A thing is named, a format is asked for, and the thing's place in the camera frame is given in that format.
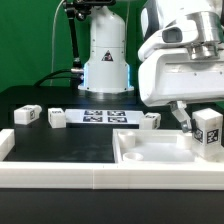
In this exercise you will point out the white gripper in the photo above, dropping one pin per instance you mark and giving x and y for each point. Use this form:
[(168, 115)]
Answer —
[(168, 74)]

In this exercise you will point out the white square tabletop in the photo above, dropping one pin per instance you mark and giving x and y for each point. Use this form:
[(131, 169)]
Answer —
[(153, 146)]

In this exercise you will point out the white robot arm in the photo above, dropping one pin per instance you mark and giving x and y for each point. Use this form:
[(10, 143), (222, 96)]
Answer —
[(107, 73)]

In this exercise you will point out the white fiducial tag plate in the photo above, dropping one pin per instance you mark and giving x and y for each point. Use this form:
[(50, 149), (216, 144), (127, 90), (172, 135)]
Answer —
[(88, 116)]

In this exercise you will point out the white U-shaped obstacle fence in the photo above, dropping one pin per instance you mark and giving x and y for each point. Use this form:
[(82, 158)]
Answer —
[(192, 176)]

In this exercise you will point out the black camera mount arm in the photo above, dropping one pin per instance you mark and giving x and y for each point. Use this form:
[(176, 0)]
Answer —
[(79, 10)]

